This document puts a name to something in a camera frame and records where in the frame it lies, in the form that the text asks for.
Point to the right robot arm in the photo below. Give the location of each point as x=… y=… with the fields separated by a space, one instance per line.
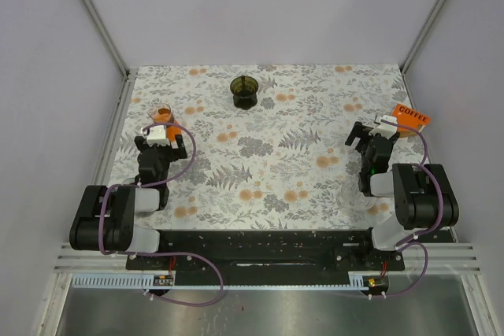
x=423 y=198

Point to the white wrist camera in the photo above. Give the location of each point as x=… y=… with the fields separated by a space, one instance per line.
x=157 y=136
x=385 y=126

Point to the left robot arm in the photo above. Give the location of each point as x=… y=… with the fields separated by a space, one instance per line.
x=105 y=218

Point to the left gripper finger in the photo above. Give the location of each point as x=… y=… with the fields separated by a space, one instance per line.
x=140 y=143
x=180 y=149

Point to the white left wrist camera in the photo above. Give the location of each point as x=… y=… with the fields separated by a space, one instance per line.
x=157 y=136

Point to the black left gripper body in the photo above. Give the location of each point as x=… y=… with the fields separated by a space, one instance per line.
x=167 y=155

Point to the white slotted cable duct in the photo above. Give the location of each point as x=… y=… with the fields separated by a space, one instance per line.
x=205 y=281

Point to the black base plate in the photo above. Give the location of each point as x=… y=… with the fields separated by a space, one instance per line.
x=269 y=253

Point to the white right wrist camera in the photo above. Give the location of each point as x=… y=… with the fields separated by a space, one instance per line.
x=385 y=126

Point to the floral table mat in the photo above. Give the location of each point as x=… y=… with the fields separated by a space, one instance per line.
x=278 y=165

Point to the orange coffee filter box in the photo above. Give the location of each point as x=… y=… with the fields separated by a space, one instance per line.
x=410 y=117

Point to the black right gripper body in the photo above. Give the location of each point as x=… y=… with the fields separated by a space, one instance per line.
x=364 y=160

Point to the green glass dripper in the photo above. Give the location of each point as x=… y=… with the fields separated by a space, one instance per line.
x=244 y=91

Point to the clear glass dripper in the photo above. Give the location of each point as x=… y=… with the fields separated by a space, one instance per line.
x=353 y=199

